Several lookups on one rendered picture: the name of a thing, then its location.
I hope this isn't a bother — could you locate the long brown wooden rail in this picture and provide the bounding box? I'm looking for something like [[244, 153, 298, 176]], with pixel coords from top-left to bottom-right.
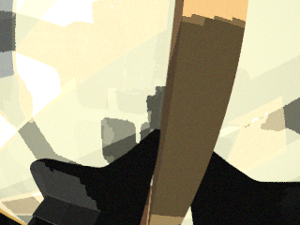
[[146, 0, 248, 225]]

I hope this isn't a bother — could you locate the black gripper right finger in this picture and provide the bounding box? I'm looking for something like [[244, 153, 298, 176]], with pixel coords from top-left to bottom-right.
[[190, 151, 300, 225]]

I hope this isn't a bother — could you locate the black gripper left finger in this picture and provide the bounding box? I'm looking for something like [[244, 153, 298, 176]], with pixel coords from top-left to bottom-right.
[[30, 130, 160, 225]]

